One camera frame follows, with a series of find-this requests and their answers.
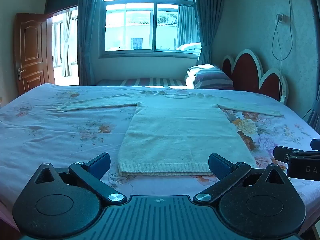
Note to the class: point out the blue window curtain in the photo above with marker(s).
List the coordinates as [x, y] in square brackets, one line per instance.
[206, 17]
[86, 30]

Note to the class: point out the red and white headboard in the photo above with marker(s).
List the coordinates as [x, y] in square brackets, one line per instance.
[247, 75]

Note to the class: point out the floral bed sheet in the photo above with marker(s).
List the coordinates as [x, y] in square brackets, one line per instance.
[50, 135]

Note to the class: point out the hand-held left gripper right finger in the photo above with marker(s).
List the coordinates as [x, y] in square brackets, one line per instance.
[220, 166]

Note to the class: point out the dark patterned curtain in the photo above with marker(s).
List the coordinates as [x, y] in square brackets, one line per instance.
[315, 55]

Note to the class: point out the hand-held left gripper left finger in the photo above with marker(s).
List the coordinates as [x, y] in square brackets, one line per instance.
[99, 165]

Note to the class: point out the large window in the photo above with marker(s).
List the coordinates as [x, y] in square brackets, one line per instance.
[140, 17]

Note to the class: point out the wall socket charger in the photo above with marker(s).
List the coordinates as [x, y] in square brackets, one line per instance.
[282, 18]

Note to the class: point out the striped pillow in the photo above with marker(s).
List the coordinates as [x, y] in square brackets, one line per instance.
[212, 77]

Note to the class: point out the brown wooden door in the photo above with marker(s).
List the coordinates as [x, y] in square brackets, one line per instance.
[30, 55]

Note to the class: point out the striped mattress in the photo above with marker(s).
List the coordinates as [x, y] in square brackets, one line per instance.
[140, 82]

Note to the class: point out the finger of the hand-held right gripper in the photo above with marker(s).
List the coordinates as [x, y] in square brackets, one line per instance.
[316, 144]
[287, 152]

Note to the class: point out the cream knitted sweater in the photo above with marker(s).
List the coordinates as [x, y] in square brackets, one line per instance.
[175, 130]

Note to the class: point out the white quilt on windowsill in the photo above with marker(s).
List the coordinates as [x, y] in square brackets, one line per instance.
[188, 47]

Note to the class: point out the white sheer curtain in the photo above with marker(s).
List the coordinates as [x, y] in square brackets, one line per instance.
[67, 45]

